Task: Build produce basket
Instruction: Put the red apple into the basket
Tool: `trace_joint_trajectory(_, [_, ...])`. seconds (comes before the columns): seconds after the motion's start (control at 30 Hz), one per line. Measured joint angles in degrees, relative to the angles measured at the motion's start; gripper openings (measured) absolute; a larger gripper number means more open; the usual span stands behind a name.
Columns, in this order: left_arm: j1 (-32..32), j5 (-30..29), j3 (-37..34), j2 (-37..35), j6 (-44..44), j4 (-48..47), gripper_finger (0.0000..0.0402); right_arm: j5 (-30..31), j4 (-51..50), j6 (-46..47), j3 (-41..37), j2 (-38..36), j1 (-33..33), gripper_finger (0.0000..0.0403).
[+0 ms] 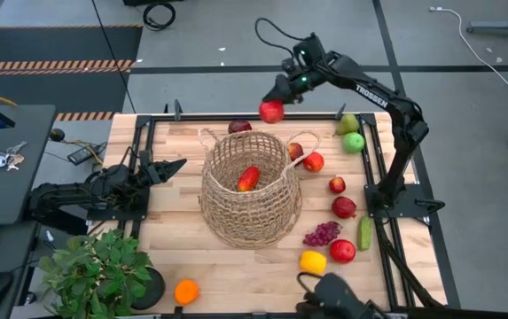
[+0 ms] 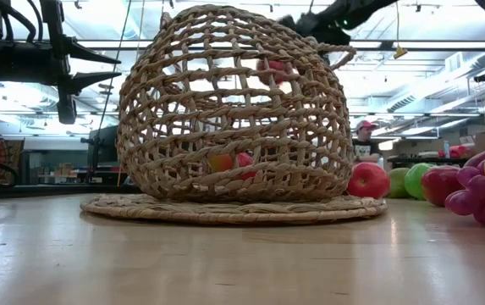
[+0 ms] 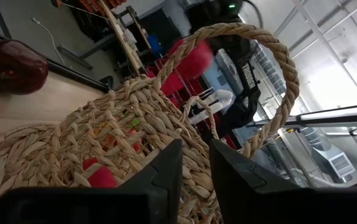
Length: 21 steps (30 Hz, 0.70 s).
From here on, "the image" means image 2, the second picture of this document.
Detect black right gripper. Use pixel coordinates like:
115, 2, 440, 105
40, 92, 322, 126
278, 8, 354, 47

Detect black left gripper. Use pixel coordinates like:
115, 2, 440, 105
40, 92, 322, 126
0, 0, 124, 125

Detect red tomato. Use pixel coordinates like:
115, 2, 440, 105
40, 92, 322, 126
346, 161, 392, 201

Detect green pear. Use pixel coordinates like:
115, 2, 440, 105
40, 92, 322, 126
388, 167, 412, 199

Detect open-weave seagrass basket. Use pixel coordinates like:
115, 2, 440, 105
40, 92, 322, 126
116, 3, 358, 203

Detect bright green apple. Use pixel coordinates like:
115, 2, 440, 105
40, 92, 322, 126
403, 162, 436, 202

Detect small red apple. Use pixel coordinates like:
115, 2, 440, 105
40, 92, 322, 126
420, 164, 466, 208

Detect purple grape bunch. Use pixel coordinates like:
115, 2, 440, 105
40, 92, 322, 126
444, 164, 485, 227

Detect black monitor on stand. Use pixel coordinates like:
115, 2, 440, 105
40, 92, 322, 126
80, 125, 120, 183

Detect person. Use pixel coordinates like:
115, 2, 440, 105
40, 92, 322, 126
350, 119, 383, 165

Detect red items on table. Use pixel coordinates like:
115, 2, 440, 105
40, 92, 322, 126
438, 145, 470, 160

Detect round woven seagrass mat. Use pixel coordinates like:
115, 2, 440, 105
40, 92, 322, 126
80, 192, 389, 225

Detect colourful wall picture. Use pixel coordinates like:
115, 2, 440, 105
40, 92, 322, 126
0, 137, 25, 184

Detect black aluminium rig frame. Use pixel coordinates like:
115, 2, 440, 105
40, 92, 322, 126
0, 182, 140, 202

